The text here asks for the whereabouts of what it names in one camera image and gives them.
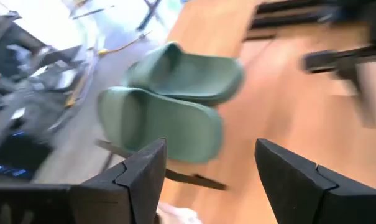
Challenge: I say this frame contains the black rubber slide sandal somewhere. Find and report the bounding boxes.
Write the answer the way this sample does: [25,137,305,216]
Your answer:
[300,45,376,75]

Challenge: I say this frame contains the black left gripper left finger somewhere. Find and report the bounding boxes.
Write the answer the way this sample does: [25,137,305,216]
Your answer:
[70,138,168,224]

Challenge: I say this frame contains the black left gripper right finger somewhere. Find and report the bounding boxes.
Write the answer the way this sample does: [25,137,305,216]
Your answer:
[254,138,376,224]

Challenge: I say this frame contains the yellow floor cable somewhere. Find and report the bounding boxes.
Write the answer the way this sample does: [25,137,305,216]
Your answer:
[96,29,154,57]

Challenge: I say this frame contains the white hexagonal plant pot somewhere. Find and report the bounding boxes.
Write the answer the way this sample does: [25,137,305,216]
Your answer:
[155,201,204,224]

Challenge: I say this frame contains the wooden shelf with black frame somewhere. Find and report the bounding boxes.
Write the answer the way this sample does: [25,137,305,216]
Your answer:
[96,0,263,191]

